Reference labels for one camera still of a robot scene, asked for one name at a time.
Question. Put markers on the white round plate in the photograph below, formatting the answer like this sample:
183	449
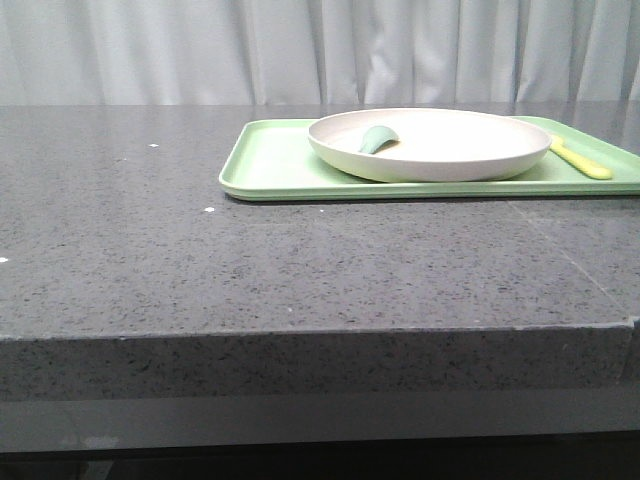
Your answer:
434	145

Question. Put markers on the yellow plastic fork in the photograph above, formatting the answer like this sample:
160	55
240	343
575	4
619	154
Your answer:
584	165

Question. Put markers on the light green serving tray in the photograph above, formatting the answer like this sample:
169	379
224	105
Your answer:
272	161

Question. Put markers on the green plastic spoon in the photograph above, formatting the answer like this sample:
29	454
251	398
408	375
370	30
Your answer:
377	138

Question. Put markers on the white pleated curtain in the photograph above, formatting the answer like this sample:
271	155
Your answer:
317	52

